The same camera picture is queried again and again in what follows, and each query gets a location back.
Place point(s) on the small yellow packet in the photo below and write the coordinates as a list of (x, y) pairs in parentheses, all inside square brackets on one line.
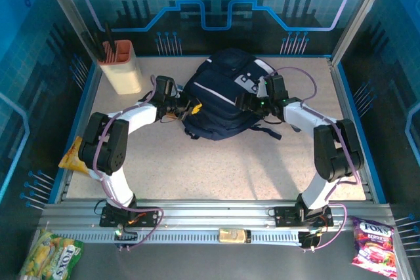
[(233, 235)]

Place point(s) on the yellow snack bag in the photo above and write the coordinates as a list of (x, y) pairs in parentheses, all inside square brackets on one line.
[(71, 160)]

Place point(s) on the navy blue backpack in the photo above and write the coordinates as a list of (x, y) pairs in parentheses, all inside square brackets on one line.
[(216, 103)]

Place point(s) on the purple Fox's candy bag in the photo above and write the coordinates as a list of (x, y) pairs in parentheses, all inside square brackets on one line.
[(374, 247)]

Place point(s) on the aluminium side rail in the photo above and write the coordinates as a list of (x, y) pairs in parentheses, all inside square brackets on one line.
[(88, 109), (347, 112)]

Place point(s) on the black connector box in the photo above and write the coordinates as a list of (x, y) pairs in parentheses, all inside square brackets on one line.
[(126, 236), (306, 240)]

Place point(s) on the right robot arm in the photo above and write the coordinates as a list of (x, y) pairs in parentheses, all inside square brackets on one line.
[(302, 116)]

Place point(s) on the aluminium frame post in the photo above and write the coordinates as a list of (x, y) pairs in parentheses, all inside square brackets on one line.
[(67, 4), (362, 8)]

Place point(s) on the green Fox's candy bag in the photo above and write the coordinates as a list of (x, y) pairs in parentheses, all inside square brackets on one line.
[(49, 257)]

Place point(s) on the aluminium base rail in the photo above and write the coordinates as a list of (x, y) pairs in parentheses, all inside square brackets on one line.
[(210, 217)]

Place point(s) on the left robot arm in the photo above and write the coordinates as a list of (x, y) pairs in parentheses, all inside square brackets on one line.
[(138, 116)]

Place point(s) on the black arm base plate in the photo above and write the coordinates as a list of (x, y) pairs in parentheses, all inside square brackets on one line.
[(283, 216), (108, 219)]

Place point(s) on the black pen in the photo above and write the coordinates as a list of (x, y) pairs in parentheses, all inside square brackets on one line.
[(110, 39), (99, 47)]

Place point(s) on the cream pen holder orange rim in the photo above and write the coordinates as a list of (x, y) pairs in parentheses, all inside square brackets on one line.
[(123, 70)]

